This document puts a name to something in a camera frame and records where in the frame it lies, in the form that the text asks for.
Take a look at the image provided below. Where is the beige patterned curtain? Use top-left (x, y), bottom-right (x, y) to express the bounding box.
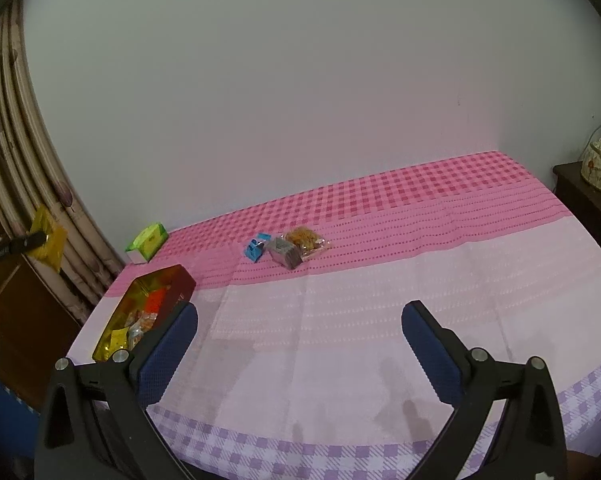
top-left (0, 0), bottom-right (126, 326)

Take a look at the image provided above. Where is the green tissue box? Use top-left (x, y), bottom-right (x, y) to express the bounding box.
top-left (125, 222), bottom-right (170, 264)

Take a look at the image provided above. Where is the dark wooden cabinet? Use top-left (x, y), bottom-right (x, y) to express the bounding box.
top-left (553, 162), bottom-right (601, 271)

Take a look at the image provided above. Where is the blue object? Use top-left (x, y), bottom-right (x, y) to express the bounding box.
top-left (0, 380), bottom-right (41, 461)

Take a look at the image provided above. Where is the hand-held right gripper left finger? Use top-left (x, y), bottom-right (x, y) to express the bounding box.
top-left (34, 300), bottom-right (200, 480)

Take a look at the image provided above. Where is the amber transparent tray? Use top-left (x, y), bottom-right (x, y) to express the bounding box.
top-left (91, 264), bottom-right (197, 363)

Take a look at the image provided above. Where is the red snack packet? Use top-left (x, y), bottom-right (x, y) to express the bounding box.
top-left (145, 287), bottom-right (174, 318)

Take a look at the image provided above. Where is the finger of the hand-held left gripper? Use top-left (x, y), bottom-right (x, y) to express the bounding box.
top-left (8, 230), bottom-right (50, 256)

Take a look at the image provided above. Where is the pink checked tablecloth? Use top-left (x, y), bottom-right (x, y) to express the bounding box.
top-left (65, 150), bottom-right (601, 466)

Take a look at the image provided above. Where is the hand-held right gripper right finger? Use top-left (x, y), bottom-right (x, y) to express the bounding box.
top-left (400, 300), bottom-right (567, 480)

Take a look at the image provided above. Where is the blue candy packet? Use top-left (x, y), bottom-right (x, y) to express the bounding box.
top-left (244, 232), bottom-right (274, 262)

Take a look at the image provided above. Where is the floral ceramic teapot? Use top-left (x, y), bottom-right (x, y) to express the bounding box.
top-left (580, 127), bottom-right (601, 195)

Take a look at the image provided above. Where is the golden yellow snack packet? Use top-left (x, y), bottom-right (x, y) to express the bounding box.
top-left (29, 205), bottom-right (68, 273)

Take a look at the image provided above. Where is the grey snack packet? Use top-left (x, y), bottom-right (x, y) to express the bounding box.
top-left (265, 235), bottom-right (303, 269)

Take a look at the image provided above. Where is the small orange snack packet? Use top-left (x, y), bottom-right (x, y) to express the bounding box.
top-left (284, 226), bottom-right (331, 261)

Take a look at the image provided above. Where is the brown wooden door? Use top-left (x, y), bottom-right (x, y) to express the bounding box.
top-left (0, 255), bottom-right (84, 411)

